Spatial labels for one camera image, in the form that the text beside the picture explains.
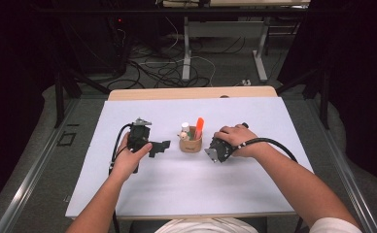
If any dark curtain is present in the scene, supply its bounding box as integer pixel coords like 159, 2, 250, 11
276, 0, 377, 190
0, 0, 59, 216

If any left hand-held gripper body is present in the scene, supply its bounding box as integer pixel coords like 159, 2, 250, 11
125, 117, 154, 175

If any hand-held gripper black cable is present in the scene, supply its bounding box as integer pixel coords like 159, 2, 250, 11
108, 122, 135, 233
236, 137, 305, 233

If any person's left hand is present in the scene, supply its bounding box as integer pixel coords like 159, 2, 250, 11
110, 132, 154, 183

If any black metal stand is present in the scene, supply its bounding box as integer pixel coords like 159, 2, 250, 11
274, 62, 332, 131
53, 62, 112, 129

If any bundle of black floor cables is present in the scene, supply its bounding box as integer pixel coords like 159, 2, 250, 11
107, 33, 247, 90

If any white floor cable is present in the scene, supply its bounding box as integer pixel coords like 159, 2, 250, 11
144, 16, 218, 87

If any person's white shirt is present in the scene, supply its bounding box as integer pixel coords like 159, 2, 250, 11
154, 216, 363, 233

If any black horizontal bar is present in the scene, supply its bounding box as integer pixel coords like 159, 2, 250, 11
34, 7, 311, 16

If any person's right hand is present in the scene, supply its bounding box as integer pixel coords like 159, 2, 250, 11
213, 123, 266, 159

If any white table mat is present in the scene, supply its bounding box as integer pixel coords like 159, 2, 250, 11
65, 96, 315, 218

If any right hand-held gripper black cable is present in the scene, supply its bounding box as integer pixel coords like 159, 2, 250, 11
236, 137, 305, 233

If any left hand-held gripper black cable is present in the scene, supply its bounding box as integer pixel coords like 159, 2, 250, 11
108, 122, 135, 233

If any white metal frame desk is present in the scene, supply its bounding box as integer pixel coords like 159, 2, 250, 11
161, 0, 311, 83

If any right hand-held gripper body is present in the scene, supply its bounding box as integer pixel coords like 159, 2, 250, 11
203, 121, 250, 164

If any orange highlighter pen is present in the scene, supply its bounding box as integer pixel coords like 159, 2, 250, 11
193, 116, 206, 141

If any black computer tower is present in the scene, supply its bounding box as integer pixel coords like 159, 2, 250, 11
61, 13, 128, 76

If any metal floor rail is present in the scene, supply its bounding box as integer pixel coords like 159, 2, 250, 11
306, 96, 377, 233
0, 98, 81, 233

